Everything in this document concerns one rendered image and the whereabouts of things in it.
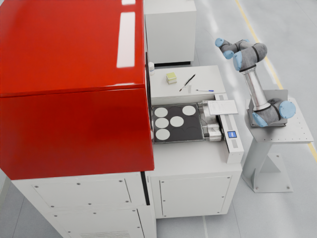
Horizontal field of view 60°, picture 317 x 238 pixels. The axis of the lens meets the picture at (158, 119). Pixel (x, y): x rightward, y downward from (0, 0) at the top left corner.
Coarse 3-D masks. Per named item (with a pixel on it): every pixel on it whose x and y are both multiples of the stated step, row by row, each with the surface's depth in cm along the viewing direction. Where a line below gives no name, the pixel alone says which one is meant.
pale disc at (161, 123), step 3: (156, 120) 206; (159, 120) 206; (162, 120) 206; (165, 120) 206; (156, 123) 204; (159, 123) 204; (162, 123) 204; (165, 123) 204; (168, 123) 204; (159, 126) 202; (162, 126) 202; (165, 126) 202
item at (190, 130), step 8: (192, 104) 215; (168, 112) 211; (176, 112) 211; (168, 120) 206; (184, 120) 205; (192, 120) 205; (160, 128) 201; (168, 128) 200; (176, 128) 200; (184, 128) 200; (192, 128) 200; (200, 128) 199; (176, 136) 195; (184, 136) 195; (192, 136) 195; (200, 136) 194
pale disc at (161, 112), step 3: (159, 108) 214; (162, 108) 214; (156, 111) 212; (159, 111) 212; (162, 111) 212; (165, 111) 212; (156, 114) 210; (159, 114) 210; (162, 114) 210; (165, 114) 210
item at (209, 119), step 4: (204, 108) 215; (208, 108) 215; (204, 112) 212; (208, 112) 212; (204, 116) 212; (208, 116) 209; (212, 116) 209; (208, 120) 206; (212, 120) 206; (216, 120) 206; (208, 132) 200; (212, 140) 196; (216, 140) 197; (220, 140) 197
